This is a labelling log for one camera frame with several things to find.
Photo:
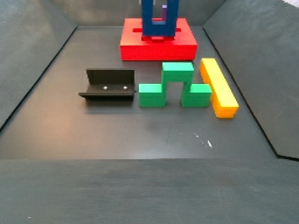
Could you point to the blue U-shaped block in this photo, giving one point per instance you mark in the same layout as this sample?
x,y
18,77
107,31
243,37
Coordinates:
x,y
155,29

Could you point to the black angled fixture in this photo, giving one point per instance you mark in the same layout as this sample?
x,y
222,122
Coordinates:
x,y
110,84

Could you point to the green stepped arch block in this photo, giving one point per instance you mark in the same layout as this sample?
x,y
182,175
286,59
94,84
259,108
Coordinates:
x,y
195,94

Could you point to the yellow long bar block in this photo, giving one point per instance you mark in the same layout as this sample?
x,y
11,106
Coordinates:
x,y
223,99

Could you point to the red base block with slots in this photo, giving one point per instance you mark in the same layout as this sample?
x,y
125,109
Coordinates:
x,y
157,49

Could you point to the purple U-shaped block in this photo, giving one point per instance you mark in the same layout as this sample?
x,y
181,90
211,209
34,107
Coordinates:
x,y
163,18

